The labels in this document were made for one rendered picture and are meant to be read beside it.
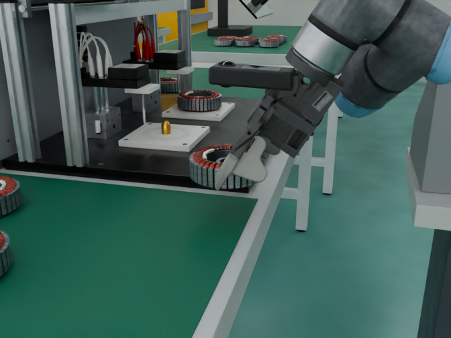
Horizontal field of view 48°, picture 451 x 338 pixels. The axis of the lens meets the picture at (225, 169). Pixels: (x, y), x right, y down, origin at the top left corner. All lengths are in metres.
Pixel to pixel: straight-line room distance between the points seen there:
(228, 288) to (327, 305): 1.31
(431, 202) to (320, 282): 1.19
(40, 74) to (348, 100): 0.64
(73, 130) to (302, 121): 0.43
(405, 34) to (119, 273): 0.45
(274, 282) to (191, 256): 1.35
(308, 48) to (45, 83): 0.64
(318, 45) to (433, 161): 0.34
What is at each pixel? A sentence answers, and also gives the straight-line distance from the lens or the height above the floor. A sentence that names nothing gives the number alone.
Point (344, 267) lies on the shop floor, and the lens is 2.13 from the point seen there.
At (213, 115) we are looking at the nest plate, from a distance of 1.22.
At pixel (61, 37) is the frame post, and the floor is 0.99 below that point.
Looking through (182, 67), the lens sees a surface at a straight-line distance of 1.29.
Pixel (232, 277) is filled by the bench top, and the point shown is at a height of 0.75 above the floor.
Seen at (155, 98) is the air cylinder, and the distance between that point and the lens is 1.33.
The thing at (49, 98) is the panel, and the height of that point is 0.85.
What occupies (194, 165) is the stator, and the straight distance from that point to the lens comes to 0.71.
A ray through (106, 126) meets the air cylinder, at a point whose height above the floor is 0.80.
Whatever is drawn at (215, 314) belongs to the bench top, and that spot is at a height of 0.75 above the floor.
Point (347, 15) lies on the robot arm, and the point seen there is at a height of 1.04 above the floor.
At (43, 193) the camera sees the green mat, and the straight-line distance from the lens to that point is 0.89.
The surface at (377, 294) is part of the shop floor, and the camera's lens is 1.99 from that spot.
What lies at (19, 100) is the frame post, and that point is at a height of 0.88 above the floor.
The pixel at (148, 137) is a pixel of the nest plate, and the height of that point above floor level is 0.78.
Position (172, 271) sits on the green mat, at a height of 0.75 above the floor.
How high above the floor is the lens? 1.08
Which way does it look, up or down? 20 degrees down
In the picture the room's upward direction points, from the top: straight up
